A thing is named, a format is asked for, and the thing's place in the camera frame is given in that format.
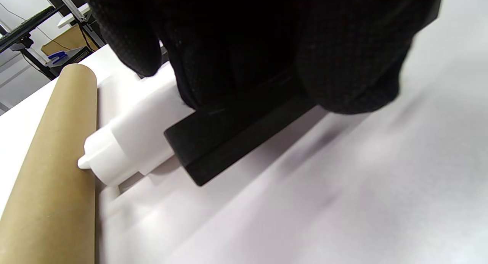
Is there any white metal frame beam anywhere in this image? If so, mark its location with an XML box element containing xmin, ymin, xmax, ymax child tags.
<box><xmin>53</xmin><ymin>0</ymin><xmax>92</xmax><ymax>22</ymax></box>

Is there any white cartoon print poster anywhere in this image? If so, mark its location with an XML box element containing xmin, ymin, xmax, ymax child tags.
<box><xmin>95</xmin><ymin>12</ymin><xmax>488</xmax><ymax>264</ymax></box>

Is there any brown cardboard box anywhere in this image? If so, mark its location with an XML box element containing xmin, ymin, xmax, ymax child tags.
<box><xmin>41</xmin><ymin>26</ymin><xmax>100</xmax><ymax>56</ymax></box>

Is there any grey and white hand controller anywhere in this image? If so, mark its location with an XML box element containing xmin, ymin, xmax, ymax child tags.
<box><xmin>77</xmin><ymin>62</ymin><xmax>195</xmax><ymax>187</ymax></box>

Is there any black bar weight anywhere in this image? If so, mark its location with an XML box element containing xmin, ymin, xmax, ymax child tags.
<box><xmin>164</xmin><ymin>0</ymin><xmax>443</xmax><ymax>187</ymax></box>

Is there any brown cardboard mailing tube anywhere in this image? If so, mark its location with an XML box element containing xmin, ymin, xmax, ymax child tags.
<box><xmin>0</xmin><ymin>64</ymin><xmax>98</xmax><ymax>264</ymax></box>

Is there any person's left hand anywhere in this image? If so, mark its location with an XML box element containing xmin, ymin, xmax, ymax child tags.
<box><xmin>80</xmin><ymin>0</ymin><xmax>443</xmax><ymax>116</ymax></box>

